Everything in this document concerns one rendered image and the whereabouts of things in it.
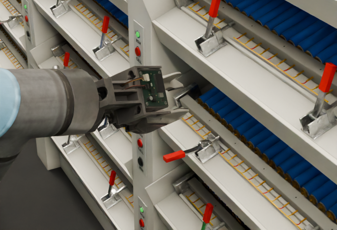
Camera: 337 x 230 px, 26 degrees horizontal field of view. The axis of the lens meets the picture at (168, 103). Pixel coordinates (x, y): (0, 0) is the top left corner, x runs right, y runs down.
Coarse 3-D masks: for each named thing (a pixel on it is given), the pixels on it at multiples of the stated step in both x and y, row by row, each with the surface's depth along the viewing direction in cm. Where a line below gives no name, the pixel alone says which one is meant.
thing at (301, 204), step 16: (192, 112) 128; (208, 112) 126; (208, 128) 125; (224, 128) 122; (224, 144) 121; (240, 144) 117; (256, 160) 114; (272, 176) 110; (288, 192) 106; (304, 208) 103; (320, 224) 100
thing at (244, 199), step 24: (192, 72) 133; (168, 96) 133; (192, 96) 133; (168, 144) 133; (192, 144) 125; (192, 168) 126; (216, 168) 119; (240, 168) 117; (216, 192) 120; (240, 192) 113; (240, 216) 114; (264, 216) 108
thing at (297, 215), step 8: (192, 120) 129; (232, 152) 119; (240, 160) 117; (256, 176) 113; (264, 184) 112; (272, 192) 110; (280, 200) 108; (288, 208) 107; (296, 216) 105; (304, 224) 104
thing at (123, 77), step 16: (96, 80) 99; (112, 80) 105; (128, 80) 102; (144, 80) 102; (160, 80) 104; (112, 96) 97; (128, 96) 102; (144, 96) 101; (160, 96) 103; (112, 112) 104; (128, 112) 103; (144, 112) 100; (160, 112) 102
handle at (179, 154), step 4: (200, 144) 120; (192, 148) 120; (196, 148) 120; (200, 148) 120; (176, 152) 119; (180, 152) 119; (184, 152) 119; (188, 152) 119; (192, 152) 119; (164, 156) 118; (168, 156) 118; (172, 156) 118; (176, 156) 118; (180, 156) 118; (184, 156) 119; (164, 160) 118; (168, 160) 118; (172, 160) 118
